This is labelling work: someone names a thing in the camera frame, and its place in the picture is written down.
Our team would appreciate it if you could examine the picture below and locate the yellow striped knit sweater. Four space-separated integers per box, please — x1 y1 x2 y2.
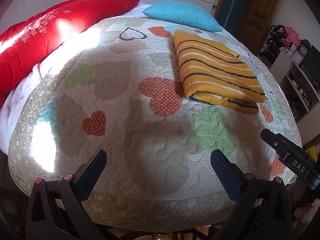
174 29 266 114

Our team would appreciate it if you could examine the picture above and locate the pink clothes pile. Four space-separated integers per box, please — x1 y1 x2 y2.
285 27 300 47

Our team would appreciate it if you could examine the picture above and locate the yellow package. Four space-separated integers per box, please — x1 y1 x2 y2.
306 145 318 161

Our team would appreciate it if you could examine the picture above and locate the cluttered white shelf unit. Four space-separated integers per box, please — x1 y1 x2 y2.
258 25 319 148

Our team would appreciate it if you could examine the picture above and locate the small white alarm clock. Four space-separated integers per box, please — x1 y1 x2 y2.
291 51 304 65

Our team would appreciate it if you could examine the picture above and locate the heart patterned quilted bedspread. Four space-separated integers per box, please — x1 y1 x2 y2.
8 17 301 232

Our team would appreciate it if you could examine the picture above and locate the brown wooden door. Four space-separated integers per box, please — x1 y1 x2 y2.
214 0 279 55

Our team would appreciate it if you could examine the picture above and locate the red embroidered duvet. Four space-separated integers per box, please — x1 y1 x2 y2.
1 0 140 103

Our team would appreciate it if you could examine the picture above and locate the turquoise knit pillow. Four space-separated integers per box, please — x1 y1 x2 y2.
142 1 222 32

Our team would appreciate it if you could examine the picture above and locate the white upholstered headboard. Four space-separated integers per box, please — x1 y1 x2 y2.
0 0 64 33

